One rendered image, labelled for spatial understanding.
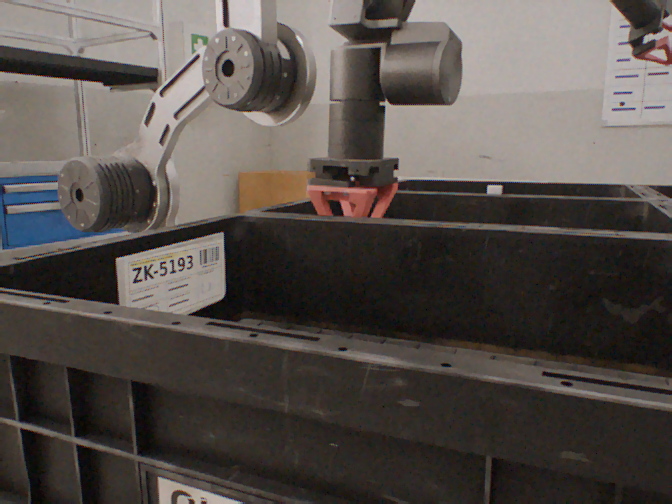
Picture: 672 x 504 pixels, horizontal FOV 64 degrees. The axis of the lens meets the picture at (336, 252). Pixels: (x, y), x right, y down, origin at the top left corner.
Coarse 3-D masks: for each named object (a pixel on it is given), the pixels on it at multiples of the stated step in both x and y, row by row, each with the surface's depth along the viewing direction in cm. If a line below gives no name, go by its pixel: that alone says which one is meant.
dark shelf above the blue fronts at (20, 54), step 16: (0, 48) 194; (16, 48) 199; (0, 64) 236; (16, 64) 239; (32, 64) 239; (48, 64) 239; (64, 64) 215; (80, 64) 220; (96, 64) 226; (112, 64) 232; (128, 64) 239; (80, 80) 266; (96, 80) 274; (112, 80) 271; (128, 80) 265; (144, 80) 259
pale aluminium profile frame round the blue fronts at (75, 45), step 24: (0, 0) 192; (24, 0) 197; (48, 0) 204; (72, 0) 279; (72, 24) 281; (120, 24) 231; (144, 24) 241; (72, 48) 282; (168, 72) 254; (72, 240) 221; (96, 240) 229
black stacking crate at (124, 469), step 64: (256, 256) 51; (320, 256) 49; (384, 256) 46; (448, 256) 44; (512, 256) 42; (576, 256) 40; (640, 256) 39; (256, 320) 52; (320, 320) 50; (384, 320) 47; (448, 320) 45; (512, 320) 43; (576, 320) 41; (640, 320) 39; (0, 384) 26; (64, 384) 24; (128, 384) 21; (0, 448) 27; (64, 448) 25; (128, 448) 22; (192, 448) 22; (256, 448) 20; (320, 448) 19; (384, 448) 18; (448, 448) 17
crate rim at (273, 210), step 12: (396, 192) 76; (408, 192) 75; (420, 192) 75; (288, 204) 60; (300, 204) 62; (312, 204) 65; (612, 204) 66; (624, 204) 65; (636, 204) 64; (648, 204) 63; (660, 204) 60; (312, 216) 50; (324, 216) 50; (336, 216) 50; (348, 216) 50; (528, 228) 43; (540, 228) 43; (552, 228) 43; (564, 228) 43
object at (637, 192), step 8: (400, 184) 99; (496, 184) 99; (504, 184) 99; (512, 184) 98; (520, 184) 98; (528, 184) 97; (536, 184) 97; (544, 184) 96; (552, 184) 95; (560, 184) 95; (568, 184) 94; (576, 184) 94; (584, 184) 93; (592, 184) 93; (600, 184) 92; (608, 184) 92; (616, 184) 92; (624, 184) 91; (432, 192) 75; (440, 192) 75; (448, 192) 75; (632, 192) 79; (640, 192) 75; (656, 200) 66
